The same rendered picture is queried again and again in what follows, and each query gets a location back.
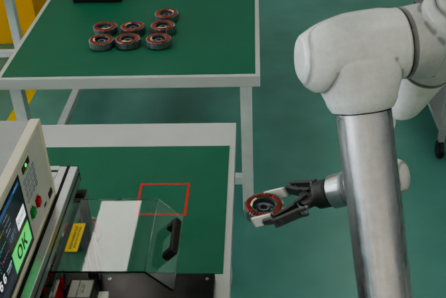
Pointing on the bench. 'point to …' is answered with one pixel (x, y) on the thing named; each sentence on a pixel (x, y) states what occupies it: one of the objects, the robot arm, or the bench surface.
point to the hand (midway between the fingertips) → (265, 208)
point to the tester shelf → (50, 230)
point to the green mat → (108, 188)
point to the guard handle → (172, 239)
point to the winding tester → (36, 186)
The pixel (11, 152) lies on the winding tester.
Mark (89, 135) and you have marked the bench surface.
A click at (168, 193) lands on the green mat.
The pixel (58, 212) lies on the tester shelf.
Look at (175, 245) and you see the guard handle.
